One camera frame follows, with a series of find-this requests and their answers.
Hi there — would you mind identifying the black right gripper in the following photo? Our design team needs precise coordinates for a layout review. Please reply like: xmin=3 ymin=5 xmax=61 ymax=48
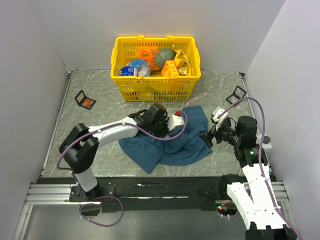
xmin=198 ymin=119 xmax=242 ymax=149

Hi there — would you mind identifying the blue t-shirt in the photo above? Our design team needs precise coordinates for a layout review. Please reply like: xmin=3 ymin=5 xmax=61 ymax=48
xmin=118 ymin=105 xmax=212 ymax=174

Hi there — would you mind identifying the orange leaf brooch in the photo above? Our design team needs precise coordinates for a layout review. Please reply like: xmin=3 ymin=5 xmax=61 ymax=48
xmin=83 ymin=99 xmax=91 ymax=107

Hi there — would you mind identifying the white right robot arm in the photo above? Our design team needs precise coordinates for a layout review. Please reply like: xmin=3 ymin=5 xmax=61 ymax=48
xmin=201 ymin=115 xmax=298 ymax=240

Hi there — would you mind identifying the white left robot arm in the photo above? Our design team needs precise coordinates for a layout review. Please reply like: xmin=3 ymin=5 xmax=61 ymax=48
xmin=59 ymin=103 xmax=172 ymax=201

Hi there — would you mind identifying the yellow plastic basket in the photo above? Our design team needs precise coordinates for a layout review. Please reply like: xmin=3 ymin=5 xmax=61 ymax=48
xmin=110 ymin=35 xmax=201 ymax=102

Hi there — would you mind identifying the black right stand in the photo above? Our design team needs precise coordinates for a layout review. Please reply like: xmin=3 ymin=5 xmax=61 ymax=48
xmin=225 ymin=85 xmax=247 ymax=105

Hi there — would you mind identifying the black stand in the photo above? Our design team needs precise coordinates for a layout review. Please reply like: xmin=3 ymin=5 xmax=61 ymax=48
xmin=225 ymin=85 xmax=247 ymax=105
xmin=74 ymin=89 xmax=96 ymax=110

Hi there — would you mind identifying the orange cracker box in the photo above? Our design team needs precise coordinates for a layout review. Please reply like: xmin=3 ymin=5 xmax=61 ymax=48
xmin=161 ymin=60 xmax=179 ymax=77

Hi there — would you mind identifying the blue white can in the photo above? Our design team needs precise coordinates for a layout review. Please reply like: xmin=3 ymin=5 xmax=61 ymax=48
xmin=119 ymin=58 xmax=151 ymax=77

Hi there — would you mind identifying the yellow snack bag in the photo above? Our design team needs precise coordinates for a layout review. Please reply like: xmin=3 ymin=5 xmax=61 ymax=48
xmin=172 ymin=49 xmax=192 ymax=76

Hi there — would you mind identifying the green avocado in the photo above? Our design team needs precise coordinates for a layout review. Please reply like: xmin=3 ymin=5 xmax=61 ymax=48
xmin=155 ymin=48 xmax=176 ymax=69

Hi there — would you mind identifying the orange snack box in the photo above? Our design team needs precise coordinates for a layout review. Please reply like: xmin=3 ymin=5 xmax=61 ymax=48
xmin=139 ymin=47 xmax=159 ymax=71

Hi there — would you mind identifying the black left stand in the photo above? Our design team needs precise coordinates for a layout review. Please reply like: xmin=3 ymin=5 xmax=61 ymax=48
xmin=74 ymin=89 xmax=96 ymax=110

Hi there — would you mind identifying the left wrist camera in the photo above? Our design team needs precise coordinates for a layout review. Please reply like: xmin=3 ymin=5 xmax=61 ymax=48
xmin=167 ymin=111 xmax=185 ymax=132

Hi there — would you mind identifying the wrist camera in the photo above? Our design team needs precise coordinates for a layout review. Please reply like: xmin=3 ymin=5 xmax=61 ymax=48
xmin=211 ymin=106 xmax=228 ymax=131
xmin=167 ymin=111 xmax=185 ymax=132

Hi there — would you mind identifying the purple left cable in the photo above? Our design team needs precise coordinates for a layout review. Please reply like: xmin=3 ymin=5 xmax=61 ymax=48
xmin=56 ymin=109 xmax=188 ymax=228

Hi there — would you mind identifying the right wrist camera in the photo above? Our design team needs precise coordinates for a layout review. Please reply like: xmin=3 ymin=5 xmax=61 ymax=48
xmin=211 ymin=106 xmax=228 ymax=131

